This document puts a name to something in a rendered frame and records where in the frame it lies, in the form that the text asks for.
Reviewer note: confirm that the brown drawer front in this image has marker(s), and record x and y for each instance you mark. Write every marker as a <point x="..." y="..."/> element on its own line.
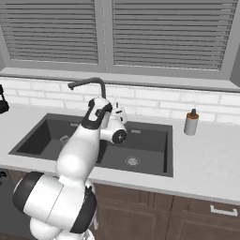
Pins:
<point x="193" y="207"/>

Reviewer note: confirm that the dark grey dishwasher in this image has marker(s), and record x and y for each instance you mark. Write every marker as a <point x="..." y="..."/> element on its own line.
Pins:
<point x="7" y="209"/>

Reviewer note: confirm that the brown cupboard door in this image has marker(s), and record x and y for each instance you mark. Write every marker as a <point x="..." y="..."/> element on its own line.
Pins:
<point x="203" y="231"/>
<point x="131" y="215"/>

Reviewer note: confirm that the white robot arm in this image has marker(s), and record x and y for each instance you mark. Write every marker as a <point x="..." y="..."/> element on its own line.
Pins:
<point x="75" y="162"/>

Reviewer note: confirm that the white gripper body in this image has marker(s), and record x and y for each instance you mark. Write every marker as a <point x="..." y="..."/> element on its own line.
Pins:
<point x="123" y="115"/>

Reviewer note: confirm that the grey window blind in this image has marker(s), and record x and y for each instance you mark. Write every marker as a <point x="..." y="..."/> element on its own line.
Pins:
<point x="172" y="31"/>
<point x="53" y="31"/>

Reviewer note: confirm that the dark grey sink faucet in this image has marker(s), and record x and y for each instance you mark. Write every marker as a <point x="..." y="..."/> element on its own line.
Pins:
<point x="93" y="80"/>

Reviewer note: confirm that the grey window frame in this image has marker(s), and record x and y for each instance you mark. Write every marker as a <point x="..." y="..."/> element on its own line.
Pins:
<point x="105" y="37"/>

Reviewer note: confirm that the grey soap dispenser bottle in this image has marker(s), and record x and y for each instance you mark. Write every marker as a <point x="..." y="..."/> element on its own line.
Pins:
<point x="190" y="125"/>

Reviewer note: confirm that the dark grey double sink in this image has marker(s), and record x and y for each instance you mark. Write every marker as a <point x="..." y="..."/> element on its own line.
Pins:
<point x="146" y="146"/>

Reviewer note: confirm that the black countertop appliance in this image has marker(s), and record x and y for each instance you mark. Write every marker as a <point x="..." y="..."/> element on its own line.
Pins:
<point x="2" y="104"/>

